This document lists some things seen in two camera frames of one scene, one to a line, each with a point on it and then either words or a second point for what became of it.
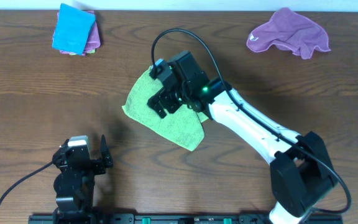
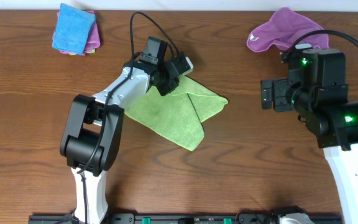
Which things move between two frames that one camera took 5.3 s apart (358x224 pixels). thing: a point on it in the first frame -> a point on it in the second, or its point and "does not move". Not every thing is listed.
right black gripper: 163,96 -> 280,88
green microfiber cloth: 183,126 does not move
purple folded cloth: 92,41 does not move
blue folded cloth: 73,29 does not move
